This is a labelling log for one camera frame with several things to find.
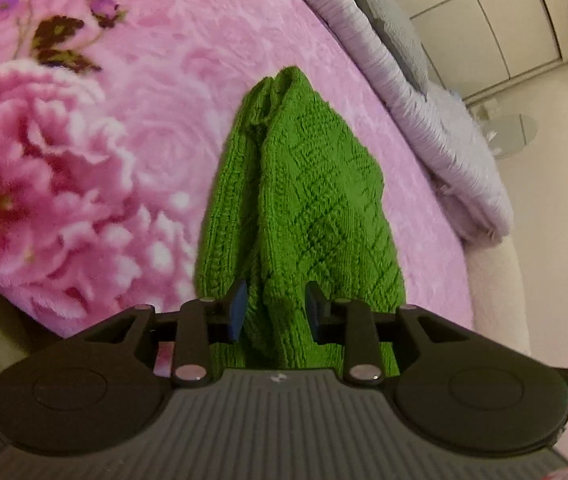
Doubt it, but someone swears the cream panelled wardrobe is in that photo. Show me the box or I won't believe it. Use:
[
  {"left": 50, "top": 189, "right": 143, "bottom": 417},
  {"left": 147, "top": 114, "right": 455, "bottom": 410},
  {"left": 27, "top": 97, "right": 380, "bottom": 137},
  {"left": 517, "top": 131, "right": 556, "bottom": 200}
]
[{"left": 363, "top": 0, "right": 568, "bottom": 102}]

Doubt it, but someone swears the pink floral bed blanket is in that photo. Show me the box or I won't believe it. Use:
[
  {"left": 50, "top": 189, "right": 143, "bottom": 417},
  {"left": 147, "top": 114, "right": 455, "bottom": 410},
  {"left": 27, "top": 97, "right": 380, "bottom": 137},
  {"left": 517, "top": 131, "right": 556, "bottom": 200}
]
[{"left": 0, "top": 0, "right": 473, "bottom": 379}]

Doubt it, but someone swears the grey pillow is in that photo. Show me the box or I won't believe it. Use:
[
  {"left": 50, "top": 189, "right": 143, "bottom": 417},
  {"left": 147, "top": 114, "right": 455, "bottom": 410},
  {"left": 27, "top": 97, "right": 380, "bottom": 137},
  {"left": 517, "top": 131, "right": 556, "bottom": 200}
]
[{"left": 351, "top": 0, "right": 431, "bottom": 94}]

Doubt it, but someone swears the cream headboard cushion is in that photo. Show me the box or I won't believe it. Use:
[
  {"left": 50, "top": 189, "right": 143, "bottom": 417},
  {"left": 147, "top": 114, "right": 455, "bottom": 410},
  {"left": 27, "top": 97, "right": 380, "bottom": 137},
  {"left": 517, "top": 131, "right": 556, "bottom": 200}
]
[{"left": 463, "top": 239, "right": 533, "bottom": 362}]

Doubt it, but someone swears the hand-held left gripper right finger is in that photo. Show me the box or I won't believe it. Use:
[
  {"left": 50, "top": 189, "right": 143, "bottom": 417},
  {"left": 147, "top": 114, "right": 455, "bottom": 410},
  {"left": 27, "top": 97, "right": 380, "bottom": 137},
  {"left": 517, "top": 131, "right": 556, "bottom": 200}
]
[{"left": 305, "top": 280, "right": 471, "bottom": 387}]

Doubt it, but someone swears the green knit sweater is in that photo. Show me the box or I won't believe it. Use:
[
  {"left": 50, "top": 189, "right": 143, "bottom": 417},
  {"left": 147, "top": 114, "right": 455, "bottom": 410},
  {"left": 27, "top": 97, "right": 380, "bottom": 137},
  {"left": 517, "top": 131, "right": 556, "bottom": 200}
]
[{"left": 194, "top": 65, "right": 408, "bottom": 377}]

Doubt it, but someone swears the lavender striped comforter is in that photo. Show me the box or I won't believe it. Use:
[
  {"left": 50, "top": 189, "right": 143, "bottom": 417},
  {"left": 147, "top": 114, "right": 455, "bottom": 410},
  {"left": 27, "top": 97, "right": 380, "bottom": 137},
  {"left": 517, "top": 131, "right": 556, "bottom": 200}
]
[{"left": 268, "top": 0, "right": 515, "bottom": 247}]

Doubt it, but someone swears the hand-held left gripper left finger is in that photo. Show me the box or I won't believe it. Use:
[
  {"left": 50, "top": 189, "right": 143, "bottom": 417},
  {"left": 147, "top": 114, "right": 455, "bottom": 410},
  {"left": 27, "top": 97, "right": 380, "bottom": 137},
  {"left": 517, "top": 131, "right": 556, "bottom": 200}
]
[{"left": 71, "top": 280, "right": 249, "bottom": 389}]

